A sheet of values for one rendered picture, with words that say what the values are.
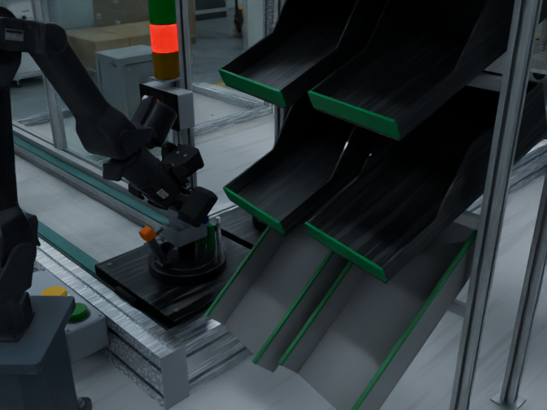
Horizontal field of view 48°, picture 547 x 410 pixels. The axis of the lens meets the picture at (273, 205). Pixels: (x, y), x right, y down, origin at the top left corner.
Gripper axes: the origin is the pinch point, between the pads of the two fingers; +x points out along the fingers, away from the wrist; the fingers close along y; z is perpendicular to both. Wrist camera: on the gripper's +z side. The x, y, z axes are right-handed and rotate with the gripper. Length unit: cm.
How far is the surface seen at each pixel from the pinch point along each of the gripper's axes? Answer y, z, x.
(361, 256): -44.8, 0.6, -16.5
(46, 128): 125, 10, 38
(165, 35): 16.7, 24.6, -13.3
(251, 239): -1.2, 3.1, 17.4
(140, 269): 4.6, -13.2, 3.2
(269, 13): 81, 85, 54
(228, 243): 0.7, -0.1, 14.6
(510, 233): -27, 41, 65
